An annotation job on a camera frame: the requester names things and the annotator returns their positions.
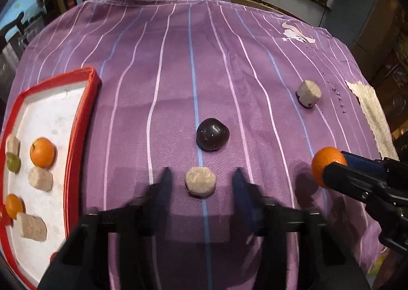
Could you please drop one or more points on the green grape ball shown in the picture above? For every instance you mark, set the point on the green grape ball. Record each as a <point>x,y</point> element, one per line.
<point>13,162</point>

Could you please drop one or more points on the purple striped tablecloth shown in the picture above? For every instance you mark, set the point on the purple striped tablecloth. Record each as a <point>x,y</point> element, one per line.
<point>167,65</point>

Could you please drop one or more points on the dark purple plum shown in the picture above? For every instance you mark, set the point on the dark purple plum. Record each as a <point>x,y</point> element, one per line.
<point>212,135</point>

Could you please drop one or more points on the small orange mandarin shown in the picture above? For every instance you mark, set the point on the small orange mandarin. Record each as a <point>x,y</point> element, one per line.
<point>42,153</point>

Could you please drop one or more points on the beige foam piece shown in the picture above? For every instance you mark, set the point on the beige foam piece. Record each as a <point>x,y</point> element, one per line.
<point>308,93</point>
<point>12,145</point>

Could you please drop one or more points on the large beige foam block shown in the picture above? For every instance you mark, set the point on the large beige foam block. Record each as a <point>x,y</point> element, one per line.
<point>31,227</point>

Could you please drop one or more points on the large orange back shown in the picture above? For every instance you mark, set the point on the large orange back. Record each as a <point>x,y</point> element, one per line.
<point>14,206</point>

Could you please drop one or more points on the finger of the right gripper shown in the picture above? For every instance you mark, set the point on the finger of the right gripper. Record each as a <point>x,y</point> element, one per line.
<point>363,159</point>
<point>356,181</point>

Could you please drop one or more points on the tall beige foam cylinder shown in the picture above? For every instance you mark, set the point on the tall beige foam cylinder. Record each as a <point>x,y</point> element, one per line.
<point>40,179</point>

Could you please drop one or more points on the red tomato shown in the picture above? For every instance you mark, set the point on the red tomato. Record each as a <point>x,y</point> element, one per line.
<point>54,256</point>
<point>5,218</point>

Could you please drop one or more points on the large orange front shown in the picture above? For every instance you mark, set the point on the large orange front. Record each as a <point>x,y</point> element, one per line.
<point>322,159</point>

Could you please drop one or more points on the large orange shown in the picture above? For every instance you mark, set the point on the large orange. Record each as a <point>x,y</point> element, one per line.
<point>14,206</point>
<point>322,159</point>

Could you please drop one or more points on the white lace doily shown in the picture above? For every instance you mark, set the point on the white lace doily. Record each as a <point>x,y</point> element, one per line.
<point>376,118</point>

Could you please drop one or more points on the small beige foam cylinder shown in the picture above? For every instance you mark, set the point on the small beige foam cylinder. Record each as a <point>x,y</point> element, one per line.
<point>200,181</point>

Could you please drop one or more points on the wooden chair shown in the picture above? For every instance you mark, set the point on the wooden chair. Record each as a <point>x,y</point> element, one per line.
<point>17,23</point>

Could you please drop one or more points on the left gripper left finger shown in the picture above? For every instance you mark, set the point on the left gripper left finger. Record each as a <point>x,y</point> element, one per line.
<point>152,208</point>

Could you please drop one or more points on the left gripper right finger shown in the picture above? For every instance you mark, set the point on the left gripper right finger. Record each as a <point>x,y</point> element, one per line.
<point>255,209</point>

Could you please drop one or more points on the red rimmed white tray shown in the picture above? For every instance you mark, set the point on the red rimmed white tray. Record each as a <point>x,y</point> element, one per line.
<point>58,109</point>

